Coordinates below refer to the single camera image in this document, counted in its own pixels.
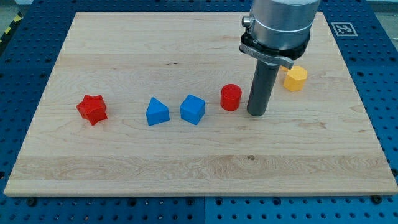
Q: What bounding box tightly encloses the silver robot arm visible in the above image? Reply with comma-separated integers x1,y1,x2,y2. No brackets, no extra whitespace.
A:
239,0,320,68

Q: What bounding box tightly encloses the red star block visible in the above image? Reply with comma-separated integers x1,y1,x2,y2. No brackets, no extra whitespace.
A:
76,95,108,126

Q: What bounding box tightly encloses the blue cube block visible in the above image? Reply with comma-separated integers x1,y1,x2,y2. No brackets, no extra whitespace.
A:
180,95,205,125

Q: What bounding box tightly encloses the red cylinder block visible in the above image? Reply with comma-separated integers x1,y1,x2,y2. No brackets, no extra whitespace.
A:
220,83,242,111

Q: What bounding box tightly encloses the blue triangular block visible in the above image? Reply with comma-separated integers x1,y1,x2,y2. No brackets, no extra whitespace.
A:
146,97,170,126

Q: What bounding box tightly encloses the light wooden board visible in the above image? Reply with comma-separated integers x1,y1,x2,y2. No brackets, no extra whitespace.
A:
4,12,397,197

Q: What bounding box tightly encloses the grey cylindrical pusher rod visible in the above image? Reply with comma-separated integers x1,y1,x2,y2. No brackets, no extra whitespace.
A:
246,60,279,116

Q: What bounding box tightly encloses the yellow hexagon block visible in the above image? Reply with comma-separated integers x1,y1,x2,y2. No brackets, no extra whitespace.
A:
282,66,308,91

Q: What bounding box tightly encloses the white fiducial marker tag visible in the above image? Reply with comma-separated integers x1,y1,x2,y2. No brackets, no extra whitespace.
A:
331,22,358,37

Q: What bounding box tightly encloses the yellow black hazard tape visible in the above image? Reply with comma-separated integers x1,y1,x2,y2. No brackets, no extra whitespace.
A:
1,12,23,45

